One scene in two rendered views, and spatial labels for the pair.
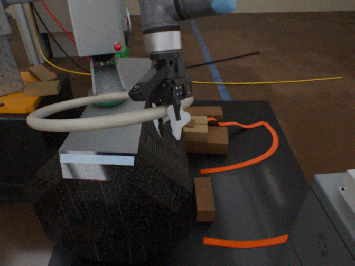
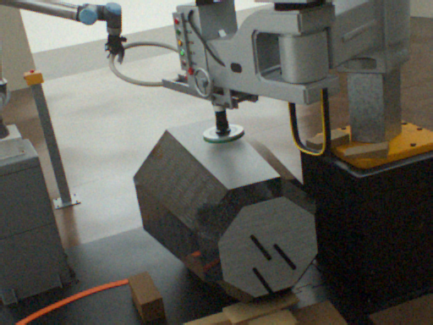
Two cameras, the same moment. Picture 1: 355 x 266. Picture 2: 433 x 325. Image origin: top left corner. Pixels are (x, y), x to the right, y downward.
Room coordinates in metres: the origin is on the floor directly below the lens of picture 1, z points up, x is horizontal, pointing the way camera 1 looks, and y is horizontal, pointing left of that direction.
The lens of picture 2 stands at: (4.16, -0.55, 1.91)
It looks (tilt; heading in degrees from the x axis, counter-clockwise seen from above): 21 degrees down; 163
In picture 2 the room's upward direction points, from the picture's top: 9 degrees counter-clockwise
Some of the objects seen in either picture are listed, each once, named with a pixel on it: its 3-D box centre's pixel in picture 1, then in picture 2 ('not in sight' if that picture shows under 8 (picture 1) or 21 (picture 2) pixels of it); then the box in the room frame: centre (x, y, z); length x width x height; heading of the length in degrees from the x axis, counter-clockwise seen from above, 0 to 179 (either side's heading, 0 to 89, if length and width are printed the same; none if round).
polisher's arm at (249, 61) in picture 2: not in sight; (260, 58); (1.77, 0.46, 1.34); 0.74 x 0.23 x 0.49; 16
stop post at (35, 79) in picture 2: not in sight; (50, 140); (-0.46, -0.45, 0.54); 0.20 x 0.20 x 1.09; 0
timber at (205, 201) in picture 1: (203, 198); (145, 296); (1.34, -0.20, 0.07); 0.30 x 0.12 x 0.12; 2
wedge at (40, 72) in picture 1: (42, 73); (366, 149); (1.84, 0.92, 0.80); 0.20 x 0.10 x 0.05; 48
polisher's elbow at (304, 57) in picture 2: not in sight; (303, 53); (2.02, 0.54, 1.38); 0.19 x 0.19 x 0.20
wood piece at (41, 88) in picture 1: (43, 88); (327, 140); (1.62, 0.84, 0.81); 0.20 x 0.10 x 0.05; 98
